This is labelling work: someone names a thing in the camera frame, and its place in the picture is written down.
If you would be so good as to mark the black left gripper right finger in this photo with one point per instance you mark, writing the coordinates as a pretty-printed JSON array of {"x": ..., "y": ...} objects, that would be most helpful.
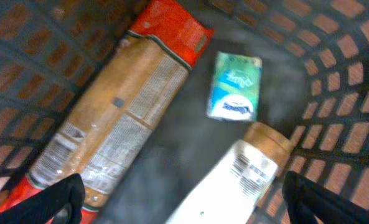
[{"x": 308, "y": 202}]

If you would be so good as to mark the white tube with gold cap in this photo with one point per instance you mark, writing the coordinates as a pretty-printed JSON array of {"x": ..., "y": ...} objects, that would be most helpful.
[{"x": 230, "y": 191}]

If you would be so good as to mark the green tissue packet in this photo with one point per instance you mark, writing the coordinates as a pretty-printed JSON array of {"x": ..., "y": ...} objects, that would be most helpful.
[{"x": 235, "y": 87}]

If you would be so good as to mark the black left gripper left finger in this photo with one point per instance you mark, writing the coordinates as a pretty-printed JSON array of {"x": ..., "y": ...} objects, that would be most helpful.
[{"x": 60, "y": 203}]

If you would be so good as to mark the orange spaghetti packet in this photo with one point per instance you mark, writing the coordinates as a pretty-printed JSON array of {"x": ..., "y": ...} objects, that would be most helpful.
[{"x": 106, "y": 129}]

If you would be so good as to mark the dark grey plastic basket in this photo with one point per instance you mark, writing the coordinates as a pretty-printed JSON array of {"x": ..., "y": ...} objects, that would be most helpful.
[{"x": 315, "y": 90}]

